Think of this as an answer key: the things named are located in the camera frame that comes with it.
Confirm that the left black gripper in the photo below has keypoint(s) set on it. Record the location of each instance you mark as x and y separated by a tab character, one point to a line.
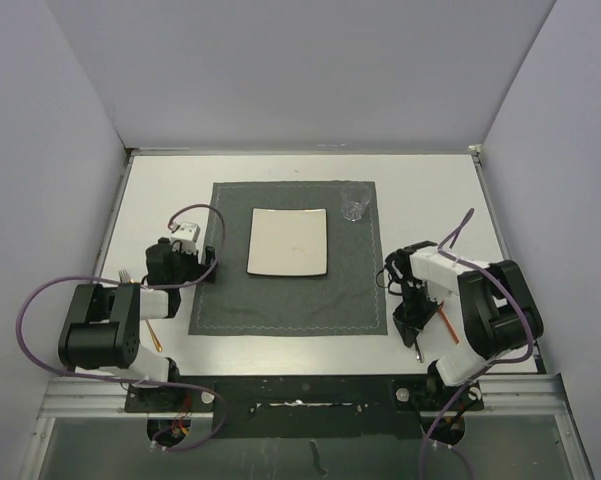
198	269

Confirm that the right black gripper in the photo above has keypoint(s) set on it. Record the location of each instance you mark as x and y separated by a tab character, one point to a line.
409	326

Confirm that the silver table knife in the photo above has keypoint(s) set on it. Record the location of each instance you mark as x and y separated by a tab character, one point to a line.
417	349

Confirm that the orange plastic spoon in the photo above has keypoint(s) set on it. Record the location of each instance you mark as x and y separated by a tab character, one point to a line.
448	324

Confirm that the dark grey cloth placemat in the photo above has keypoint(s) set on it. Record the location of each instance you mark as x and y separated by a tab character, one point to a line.
344	301

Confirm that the white square plate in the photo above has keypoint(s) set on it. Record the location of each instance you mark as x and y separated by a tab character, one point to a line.
288	243

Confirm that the gold fork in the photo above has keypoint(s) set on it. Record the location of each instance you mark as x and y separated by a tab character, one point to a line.
125	277

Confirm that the clear plastic cup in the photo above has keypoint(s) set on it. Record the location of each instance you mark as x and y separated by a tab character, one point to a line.
355	198

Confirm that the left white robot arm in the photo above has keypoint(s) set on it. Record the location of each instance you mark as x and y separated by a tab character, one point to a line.
102	326

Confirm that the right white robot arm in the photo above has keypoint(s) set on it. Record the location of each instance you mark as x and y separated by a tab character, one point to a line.
498	311

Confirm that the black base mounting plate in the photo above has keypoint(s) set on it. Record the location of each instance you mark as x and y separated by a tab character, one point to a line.
290	407

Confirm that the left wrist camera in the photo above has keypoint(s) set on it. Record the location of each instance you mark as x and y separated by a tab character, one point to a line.
184	237

